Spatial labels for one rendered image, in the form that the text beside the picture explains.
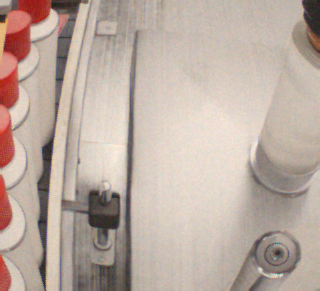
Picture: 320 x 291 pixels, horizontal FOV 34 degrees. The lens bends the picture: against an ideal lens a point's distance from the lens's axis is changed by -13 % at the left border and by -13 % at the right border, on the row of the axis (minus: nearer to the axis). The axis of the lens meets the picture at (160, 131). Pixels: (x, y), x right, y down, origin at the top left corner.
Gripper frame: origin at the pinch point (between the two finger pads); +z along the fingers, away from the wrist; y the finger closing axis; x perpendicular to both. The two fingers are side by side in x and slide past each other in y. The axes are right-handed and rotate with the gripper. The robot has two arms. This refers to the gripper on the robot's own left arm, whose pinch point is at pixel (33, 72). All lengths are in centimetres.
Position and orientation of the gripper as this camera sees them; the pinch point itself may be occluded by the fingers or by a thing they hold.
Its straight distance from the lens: 59.5
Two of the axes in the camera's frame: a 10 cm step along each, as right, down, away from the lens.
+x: -0.8, -2.1, 9.7
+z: -0.9, 9.8, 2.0
